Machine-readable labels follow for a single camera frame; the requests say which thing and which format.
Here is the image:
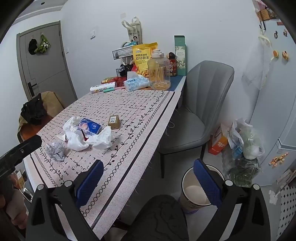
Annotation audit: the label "brown paper bag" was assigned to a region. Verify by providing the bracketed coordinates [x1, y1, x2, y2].
[40, 91, 66, 116]

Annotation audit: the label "black mesh basket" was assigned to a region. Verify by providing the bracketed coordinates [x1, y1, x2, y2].
[115, 64, 137, 78]

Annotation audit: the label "long orange fridge magnet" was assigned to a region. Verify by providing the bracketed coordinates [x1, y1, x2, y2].
[269, 152, 289, 166]

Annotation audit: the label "black white checkered mat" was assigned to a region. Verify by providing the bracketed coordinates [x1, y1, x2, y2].
[269, 170, 296, 234]

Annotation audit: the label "white printed tote bag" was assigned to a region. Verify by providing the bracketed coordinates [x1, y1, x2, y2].
[121, 20, 142, 45]

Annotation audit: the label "person's left hand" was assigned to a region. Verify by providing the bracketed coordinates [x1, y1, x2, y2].
[0, 189, 29, 230]

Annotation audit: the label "clear plastic water jug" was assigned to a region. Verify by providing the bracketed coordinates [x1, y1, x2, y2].
[147, 49, 172, 90]

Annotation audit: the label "plastic bag of vegetables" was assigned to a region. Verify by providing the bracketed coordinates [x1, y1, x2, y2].
[221, 118, 265, 188]

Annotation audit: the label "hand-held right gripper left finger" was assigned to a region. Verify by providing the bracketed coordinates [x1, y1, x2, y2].
[25, 159, 104, 241]

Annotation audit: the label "red tin can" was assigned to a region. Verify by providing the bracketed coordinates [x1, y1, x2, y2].
[168, 58, 178, 77]

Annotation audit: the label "black door handle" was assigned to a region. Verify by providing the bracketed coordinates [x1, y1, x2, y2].
[27, 82, 38, 96]

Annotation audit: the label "black patterned stool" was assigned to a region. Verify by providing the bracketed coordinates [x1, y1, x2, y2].
[120, 195, 189, 241]

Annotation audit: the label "black bag on chair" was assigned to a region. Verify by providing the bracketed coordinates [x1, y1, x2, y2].
[20, 94, 50, 127]

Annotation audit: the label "yellow snack bag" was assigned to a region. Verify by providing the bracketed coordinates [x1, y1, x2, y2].
[132, 42, 158, 77]

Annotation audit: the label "grey upholstered chair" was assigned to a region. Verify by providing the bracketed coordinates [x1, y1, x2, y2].
[158, 60, 235, 179]

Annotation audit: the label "grey door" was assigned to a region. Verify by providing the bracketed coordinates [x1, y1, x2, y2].
[16, 21, 78, 105]

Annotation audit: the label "white roll of bags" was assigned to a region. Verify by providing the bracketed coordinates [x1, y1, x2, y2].
[90, 82, 117, 94]

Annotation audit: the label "white round bin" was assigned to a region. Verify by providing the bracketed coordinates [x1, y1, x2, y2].
[179, 165, 226, 215]

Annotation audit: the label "white refrigerator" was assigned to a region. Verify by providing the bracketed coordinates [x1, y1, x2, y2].
[248, 17, 296, 187]

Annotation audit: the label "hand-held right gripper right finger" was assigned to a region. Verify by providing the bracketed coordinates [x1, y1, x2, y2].
[193, 158, 272, 241]

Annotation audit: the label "clear hanging plastic bag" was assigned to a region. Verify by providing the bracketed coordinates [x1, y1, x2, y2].
[242, 35, 274, 91]

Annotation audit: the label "orange brown chair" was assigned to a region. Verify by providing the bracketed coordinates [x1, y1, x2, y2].
[17, 113, 53, 143]

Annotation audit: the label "small cardboard box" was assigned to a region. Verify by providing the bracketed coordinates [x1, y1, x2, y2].
[108, 114, 121, 130]

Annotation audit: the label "white plastic bag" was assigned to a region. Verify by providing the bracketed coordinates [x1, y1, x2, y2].
[63, 116, 113, 151]

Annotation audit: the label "red packets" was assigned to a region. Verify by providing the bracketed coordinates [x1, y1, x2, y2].
[101, 76, 126, 86]

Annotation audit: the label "brown cardboard carton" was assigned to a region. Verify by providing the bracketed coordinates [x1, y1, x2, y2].
[14, 170, 27, 190]

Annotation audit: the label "black hanging hat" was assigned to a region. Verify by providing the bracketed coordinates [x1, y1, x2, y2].
[28, 38, 38, 55]

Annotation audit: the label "green hanging cloth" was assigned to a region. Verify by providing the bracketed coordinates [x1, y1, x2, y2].
[34, 34, 50, 54]

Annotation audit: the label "blue white tissue pack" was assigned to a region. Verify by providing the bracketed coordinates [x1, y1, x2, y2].
[123, 71, 151, 92]

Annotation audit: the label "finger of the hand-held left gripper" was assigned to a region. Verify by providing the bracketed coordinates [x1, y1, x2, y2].
[0, 136, 43, 178]

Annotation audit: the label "black wire rack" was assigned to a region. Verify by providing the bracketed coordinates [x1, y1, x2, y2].
[112, 45, 137, 61]

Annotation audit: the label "tall green box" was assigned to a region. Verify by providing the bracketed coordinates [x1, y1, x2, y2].
[174, 35, 188, 76]

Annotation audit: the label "crumpled clear foil wrapper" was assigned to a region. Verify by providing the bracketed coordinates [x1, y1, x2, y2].
[46, 142, 68, 162]

